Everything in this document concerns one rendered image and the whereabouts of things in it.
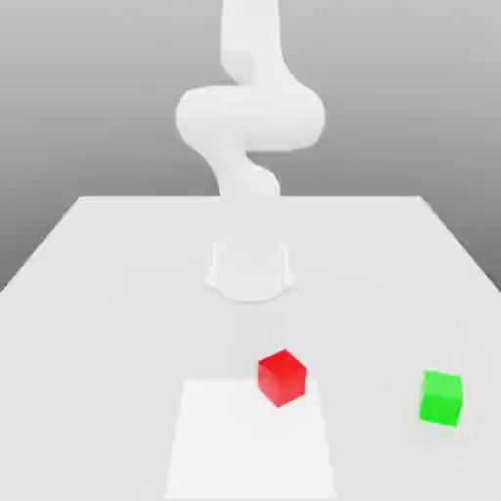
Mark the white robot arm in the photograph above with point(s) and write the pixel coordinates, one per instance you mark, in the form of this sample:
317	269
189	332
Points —
250	117

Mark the small red cube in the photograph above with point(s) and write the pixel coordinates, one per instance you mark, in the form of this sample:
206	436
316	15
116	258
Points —
282	378

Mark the small green cube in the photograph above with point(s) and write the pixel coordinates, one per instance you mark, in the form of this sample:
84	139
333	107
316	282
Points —
441	398

